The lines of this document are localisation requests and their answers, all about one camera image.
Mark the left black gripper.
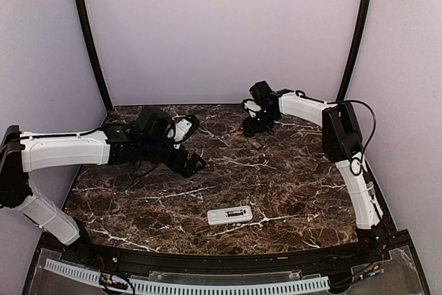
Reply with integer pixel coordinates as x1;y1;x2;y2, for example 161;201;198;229
140;138;206;177

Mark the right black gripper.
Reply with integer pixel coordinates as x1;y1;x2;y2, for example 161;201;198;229
242;108;278;137

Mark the grey battery cover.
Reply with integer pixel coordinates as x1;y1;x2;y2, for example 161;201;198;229
247;138;262;149

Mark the white remote control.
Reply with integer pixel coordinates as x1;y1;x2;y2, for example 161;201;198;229
206;205;253;226

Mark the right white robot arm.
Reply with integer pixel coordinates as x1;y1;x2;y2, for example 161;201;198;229
241;81;386;263

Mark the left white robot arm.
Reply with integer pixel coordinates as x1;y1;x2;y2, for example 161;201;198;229
1;106;206;265

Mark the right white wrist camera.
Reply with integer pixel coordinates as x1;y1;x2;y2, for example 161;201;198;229
241;98;262;118

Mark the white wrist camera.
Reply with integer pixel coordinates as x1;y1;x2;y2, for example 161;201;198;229
166;115;200;144
241;98;262;118

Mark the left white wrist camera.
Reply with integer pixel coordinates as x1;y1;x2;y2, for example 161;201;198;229
166;115;200;144

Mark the white slotted cable duct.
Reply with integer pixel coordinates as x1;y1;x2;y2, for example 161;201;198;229
44;258;329;294

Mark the black front frame rail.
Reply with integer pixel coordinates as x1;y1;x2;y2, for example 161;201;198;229
37;229;415;275

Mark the left black frame post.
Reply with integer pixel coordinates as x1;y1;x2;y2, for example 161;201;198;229
75;0;113;113

